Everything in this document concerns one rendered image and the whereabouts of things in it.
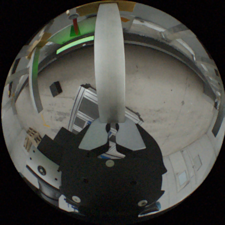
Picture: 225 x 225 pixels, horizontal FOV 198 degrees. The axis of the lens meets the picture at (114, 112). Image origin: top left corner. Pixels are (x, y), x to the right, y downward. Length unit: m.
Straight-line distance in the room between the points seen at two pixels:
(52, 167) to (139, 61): 1.11
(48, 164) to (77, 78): 0.99
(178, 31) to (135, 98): 0.96
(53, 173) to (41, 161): 0.05
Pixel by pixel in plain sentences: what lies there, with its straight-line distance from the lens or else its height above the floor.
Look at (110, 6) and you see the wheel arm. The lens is 0.17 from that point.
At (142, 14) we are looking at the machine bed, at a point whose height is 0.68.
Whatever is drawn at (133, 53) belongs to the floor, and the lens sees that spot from 1.01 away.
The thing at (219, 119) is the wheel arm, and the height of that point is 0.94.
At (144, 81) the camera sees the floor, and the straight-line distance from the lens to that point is 1.01.
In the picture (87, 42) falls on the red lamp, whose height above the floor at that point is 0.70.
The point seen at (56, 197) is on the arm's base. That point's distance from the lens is 0.45.
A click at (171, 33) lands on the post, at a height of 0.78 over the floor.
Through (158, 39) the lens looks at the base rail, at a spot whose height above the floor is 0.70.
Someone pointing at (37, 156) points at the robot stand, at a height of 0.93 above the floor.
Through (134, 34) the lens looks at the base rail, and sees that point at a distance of 0.30.
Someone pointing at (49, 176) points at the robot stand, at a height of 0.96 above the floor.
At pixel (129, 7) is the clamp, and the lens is 0.21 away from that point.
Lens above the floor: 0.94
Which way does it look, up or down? 61 degrees down
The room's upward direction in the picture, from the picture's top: 178 degrees counter-clockwise
